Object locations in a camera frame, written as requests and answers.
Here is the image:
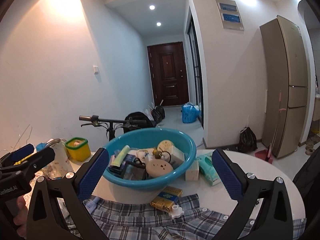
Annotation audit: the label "green cream tube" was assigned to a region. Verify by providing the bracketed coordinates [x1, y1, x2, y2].
[109, 145, 130, 167]

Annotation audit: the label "white plastic knob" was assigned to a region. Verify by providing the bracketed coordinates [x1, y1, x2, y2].
[168, 204, 184, 219]

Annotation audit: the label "black rectangular tray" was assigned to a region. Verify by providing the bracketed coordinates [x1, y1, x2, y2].
[121, 161, 147, 181]

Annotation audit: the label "round beige silicone case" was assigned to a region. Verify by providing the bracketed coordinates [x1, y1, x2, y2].
[146, 159, 174, 178]

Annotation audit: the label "small doll figurine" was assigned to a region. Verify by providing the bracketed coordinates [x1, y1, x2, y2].
[152, 149, 163, 159]

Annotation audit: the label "round yellow cream jar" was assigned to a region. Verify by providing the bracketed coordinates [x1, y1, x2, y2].
[157, 140, 174, 153]

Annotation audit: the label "person's left hand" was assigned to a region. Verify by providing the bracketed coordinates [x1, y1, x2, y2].
[13, 196, 28, 226]

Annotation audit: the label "white floral Debo cup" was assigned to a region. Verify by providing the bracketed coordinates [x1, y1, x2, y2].
[42, 138, 73, 179]

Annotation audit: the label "blue tube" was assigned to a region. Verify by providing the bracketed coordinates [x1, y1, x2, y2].
[83, 196, 100, 214]

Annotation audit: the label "yellow box green rim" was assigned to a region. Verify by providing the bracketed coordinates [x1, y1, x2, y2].
[65, 137, 91, 162]

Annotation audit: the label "red dustpan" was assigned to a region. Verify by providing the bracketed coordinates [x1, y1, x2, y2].
[254, 145, 273, 164]

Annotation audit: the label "blue plaid shirt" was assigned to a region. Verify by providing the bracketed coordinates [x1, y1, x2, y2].
[58, 193, 307, 240]

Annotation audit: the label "black garbage bag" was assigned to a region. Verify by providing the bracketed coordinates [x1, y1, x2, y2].
[237, 127, 257, 153]

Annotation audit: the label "green tissue pack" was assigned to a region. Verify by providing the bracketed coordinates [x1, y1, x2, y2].
[197, 153, 221, 186]

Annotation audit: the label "white square box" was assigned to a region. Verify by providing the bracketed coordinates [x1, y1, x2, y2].
[185, 159, 199, 181]

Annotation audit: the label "gold cigarette box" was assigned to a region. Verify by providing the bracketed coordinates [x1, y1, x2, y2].
[150, 186, 183, 213]

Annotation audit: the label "blue plastic basin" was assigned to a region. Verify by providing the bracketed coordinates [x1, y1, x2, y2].
[103, 128, 196, 190]

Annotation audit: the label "white green box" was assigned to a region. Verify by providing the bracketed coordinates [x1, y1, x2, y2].
[168, 146, 185, 169]

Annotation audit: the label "black backpack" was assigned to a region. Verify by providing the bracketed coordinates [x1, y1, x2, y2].
[123, 112, 157, 133]

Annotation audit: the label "beige refrigerator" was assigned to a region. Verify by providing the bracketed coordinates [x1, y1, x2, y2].
[260, 16, 308, 158]

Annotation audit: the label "blue plastic bag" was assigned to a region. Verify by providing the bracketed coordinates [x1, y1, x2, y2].
[181, 102, 201, 124]

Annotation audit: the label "black bags by door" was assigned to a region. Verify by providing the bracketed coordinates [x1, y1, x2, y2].
[151, 105, 165, 124]

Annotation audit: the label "dark red entrance door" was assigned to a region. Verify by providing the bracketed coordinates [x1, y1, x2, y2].
[147, 42, 189, 106]

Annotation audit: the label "black glass sliding door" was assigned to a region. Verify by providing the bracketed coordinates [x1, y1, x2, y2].
[186, 9, 204, 127]

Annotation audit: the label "metal wire hanger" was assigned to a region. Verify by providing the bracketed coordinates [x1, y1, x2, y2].
[11, 124, 33, 150]

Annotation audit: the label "bicycle handlebar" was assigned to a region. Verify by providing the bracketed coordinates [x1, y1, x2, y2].
[79, 115, 148, 133]

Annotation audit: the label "white light switch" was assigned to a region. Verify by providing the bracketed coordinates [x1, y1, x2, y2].
[93, 66, 99, 75]

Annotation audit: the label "wall electrical panel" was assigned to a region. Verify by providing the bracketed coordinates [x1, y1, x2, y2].
[215, 0, 244, 31]

